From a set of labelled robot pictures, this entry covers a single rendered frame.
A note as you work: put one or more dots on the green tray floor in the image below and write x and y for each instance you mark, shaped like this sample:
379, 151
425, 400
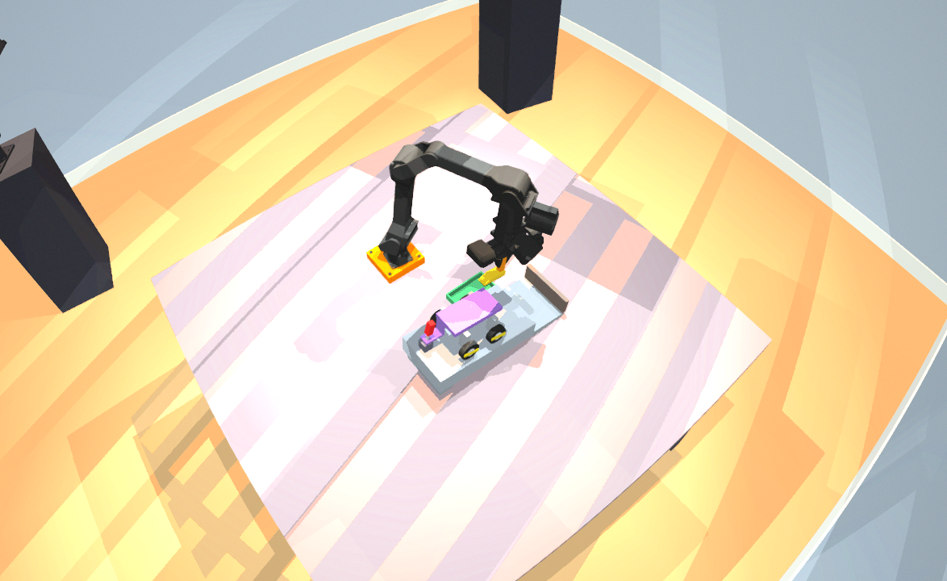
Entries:
473, 286

